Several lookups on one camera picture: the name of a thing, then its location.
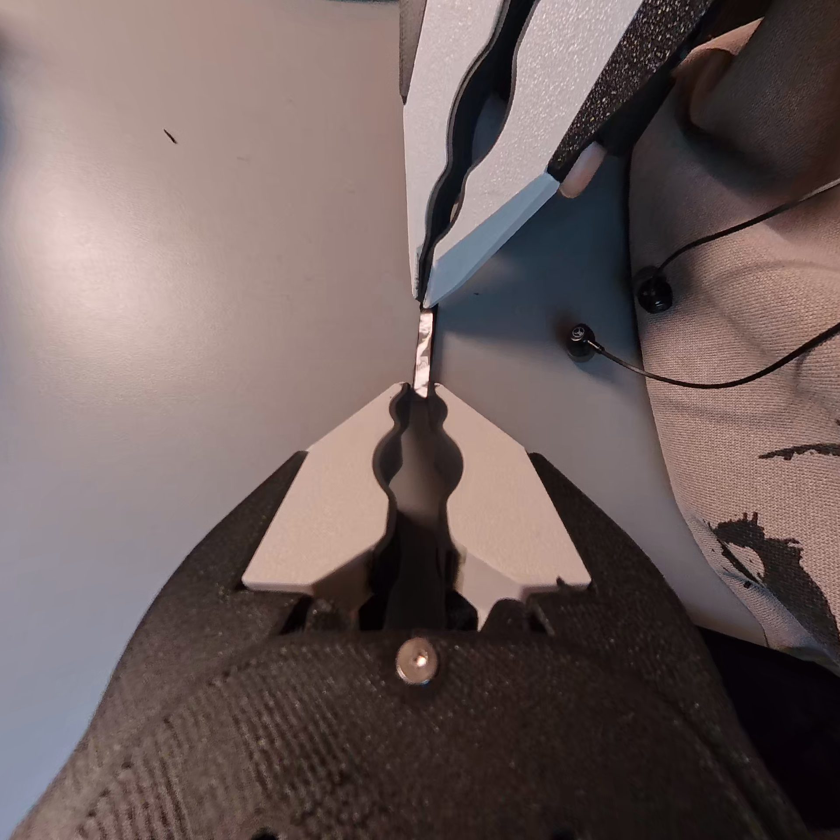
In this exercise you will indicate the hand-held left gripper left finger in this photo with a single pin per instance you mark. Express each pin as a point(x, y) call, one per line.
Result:
point(315, 525)

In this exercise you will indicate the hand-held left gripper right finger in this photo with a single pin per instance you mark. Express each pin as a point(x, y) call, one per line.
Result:
point(518, 525)

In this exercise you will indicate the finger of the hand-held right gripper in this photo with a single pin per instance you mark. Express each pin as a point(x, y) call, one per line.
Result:
point(558, 79)
point(433, 98)

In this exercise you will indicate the person's right hand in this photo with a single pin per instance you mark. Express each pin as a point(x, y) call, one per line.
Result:
point(774, 85)

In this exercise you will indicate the thin black strip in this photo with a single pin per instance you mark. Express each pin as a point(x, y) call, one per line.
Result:
point(423, 354)

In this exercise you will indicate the beige black printed shirt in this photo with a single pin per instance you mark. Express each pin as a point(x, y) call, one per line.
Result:
point(722, 302)

